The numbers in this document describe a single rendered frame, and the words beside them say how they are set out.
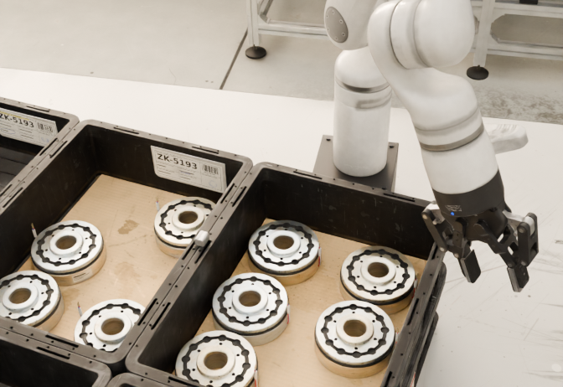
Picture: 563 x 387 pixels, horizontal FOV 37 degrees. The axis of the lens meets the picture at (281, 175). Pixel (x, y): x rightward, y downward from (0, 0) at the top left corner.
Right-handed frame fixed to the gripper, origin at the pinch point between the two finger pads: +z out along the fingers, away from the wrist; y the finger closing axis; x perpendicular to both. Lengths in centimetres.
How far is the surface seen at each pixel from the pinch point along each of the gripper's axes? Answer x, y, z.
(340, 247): 4.5, -29.4, 5.1
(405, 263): 5.1, -18.5, 6.4
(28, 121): -8, -75, -23
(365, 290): -2.2, -19.9, 5.5
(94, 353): -34.0, -31.8, -8.9
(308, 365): -15.1, -20.8, 7.5
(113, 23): 115, -241, 14
